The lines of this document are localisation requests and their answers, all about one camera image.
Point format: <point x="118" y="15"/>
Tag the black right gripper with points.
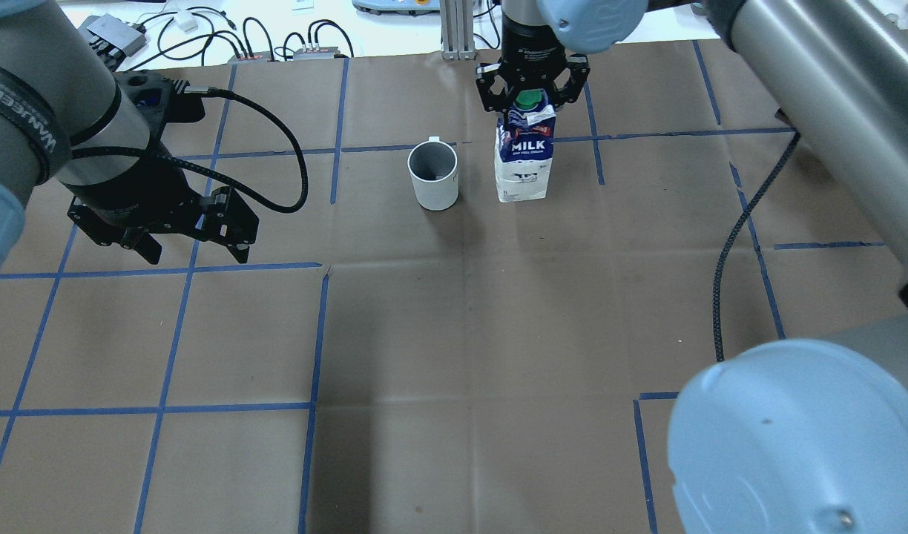
<point x="530" y="52"/>

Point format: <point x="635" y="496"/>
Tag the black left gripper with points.
<point x="139" y="194"/>

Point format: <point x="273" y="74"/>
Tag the blue white milk carton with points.
<point x="523" y="154"/>

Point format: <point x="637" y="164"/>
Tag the white mug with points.
<point x="433" y="167"/>

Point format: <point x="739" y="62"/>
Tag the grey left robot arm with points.
<point x="64" y="115"/>

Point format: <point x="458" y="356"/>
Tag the blue teach pendant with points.
<point x="405" y="7"/>

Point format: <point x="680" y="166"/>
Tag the grey usb hub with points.
<point x="107" y="34"/>

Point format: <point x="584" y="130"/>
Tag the aluminium frame post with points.
<point x="457" y="27"/>

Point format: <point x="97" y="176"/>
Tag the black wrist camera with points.
<point x="161" y="100"/>

